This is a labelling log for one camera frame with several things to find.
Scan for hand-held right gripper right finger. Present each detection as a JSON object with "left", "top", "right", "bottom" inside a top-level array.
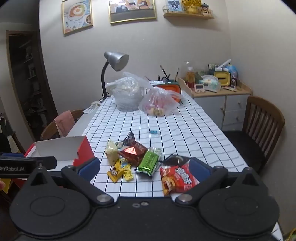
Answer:
[{"left": 174, "top": 158, "right": 269, "bottom": 206}]

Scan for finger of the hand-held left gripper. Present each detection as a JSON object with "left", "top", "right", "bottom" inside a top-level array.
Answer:
[{"left": 0, "top": 152, "right": 25, "bottom": 159}]

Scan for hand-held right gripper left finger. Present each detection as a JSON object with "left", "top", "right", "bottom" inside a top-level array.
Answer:
[{"left": 27, "top": 157, "right": 115, "bottom": 206}]

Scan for orange-red snack packet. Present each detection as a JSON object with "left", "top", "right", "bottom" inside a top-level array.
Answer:
[{"left": 159, "top": 162, "right": 200, "bottom": 196}]

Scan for black snack packet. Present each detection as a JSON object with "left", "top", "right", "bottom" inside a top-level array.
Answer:
[{"left": 163, "top": 155, "right": 191, "bottom": 165}]

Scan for pale yellow snack bag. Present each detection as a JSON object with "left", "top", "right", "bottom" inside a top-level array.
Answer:
[{"left": 105, "top": 140, "right": 123, "bottom": 166}]

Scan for yellow snack packet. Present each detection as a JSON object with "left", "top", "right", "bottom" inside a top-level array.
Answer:
[
  {"left": 119, "top": 158, "right": 134, "bottom": 181},
  {"left": 107, "top": 162, "right": 126, "bottom": 183}
]

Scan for red and white cardboard box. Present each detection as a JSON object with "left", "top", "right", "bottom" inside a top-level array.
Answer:
[{"left": 24, "top": 136, "right": 95, "bottom": 168}]

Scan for shiny dark red snack packet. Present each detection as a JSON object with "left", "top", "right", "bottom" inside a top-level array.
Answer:
[{"left": 118, "top": 142, "right": 148, "bottom": 165}]

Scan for brown candy packet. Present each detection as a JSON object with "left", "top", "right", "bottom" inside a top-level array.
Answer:
[{"left": 122, "top": 130, "right": 137, "bottom": 146}]

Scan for green snack packet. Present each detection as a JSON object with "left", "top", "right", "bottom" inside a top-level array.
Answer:
[{"left": 136, "top": 147, "right": 162, "bottom": 176}]

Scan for black garment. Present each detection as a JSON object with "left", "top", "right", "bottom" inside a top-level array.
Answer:
[{"left": 0, "top": 113, "right": 16, "bottom": 153}]

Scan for rounded wooden chair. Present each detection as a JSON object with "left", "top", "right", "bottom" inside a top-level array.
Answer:
[{"left": 40, "top": 109, "right": 85, "bottom": 141}]

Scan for pink towel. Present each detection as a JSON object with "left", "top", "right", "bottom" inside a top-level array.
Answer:
[{"left": 54, "top": 110, "right": 75, "bottom": 138}]

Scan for paper leaflet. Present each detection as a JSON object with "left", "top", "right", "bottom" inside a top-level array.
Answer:
[{"left": 83, "top": 102, "right": 101, "bottom": 114}]

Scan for white cabinet wooden top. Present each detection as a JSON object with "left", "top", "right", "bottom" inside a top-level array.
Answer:
[{"left": 178, "top": 77, "right": 253, "bottom": 131}]

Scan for clear plastic bag red contents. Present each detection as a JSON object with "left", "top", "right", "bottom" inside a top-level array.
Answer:
[{"left": 138, "top": 87, "right": 182, "bottom": 116}]

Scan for slatted wooden chair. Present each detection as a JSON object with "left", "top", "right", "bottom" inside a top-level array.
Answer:
[{"left": 223, "top": 96, "right": 285, "bottom": 174}]

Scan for large clear plastic bag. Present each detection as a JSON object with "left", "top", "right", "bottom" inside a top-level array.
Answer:
[{"left": 105, "top": 72, "right": 153, "bottom": 112}]

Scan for pale green tissue pack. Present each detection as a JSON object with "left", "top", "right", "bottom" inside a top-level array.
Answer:
[{"left": 199, "top": 75, "right": 221, "bottom": 92}]

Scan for orange storage container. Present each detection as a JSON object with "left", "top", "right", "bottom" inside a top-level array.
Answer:
[{"left": 153, "top": 84, "right": 182, "bottom": 102}]

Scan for clear bottle orange drink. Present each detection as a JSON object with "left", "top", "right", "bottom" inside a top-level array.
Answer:
[{"left": 185, "top": 61, "right": 196, "bottom": 90}]

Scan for yellow box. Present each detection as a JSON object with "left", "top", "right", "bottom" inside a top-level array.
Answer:
[{"left": 213, "top": 71, "right": 232, "bottom": 87}]

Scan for black paint brush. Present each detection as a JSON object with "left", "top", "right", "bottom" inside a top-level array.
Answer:
[{"left": 159, "top": 65, "right": 170, "bottom": 80}]

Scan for grey desk lamp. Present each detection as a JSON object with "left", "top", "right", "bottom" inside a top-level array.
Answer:
[{"left": 100, "top": 51, "right": 129, "bottom": 103}]

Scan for framed food picture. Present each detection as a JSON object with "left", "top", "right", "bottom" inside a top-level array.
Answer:
[{"left": 61, "top": 0, "right": 93, "bottom": 35}]

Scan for framed cartoon picture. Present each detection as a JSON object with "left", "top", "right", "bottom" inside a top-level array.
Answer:
[{"left": 108, "top": 0, "right": 157, "bottom": 24}]

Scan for gold ornament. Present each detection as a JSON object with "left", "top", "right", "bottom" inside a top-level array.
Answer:
[{"left": 180, "top": 0, "right": 202, "bottom": 13}]

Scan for wooden wall shelf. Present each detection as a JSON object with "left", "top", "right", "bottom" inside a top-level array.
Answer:
[{"left": 162, "top": 5, "right": 214, "bottom": 19}]

